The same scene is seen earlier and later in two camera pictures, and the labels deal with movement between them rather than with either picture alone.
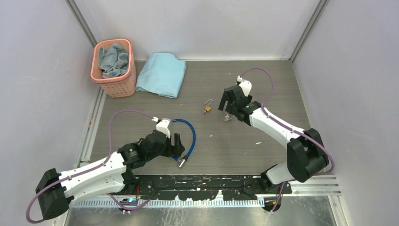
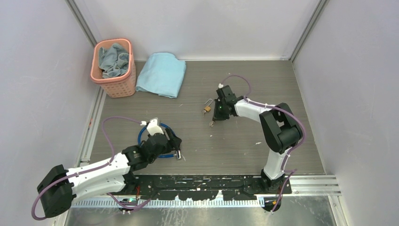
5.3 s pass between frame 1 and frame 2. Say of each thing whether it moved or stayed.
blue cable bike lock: moved
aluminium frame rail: stayed
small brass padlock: stayed
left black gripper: stayed
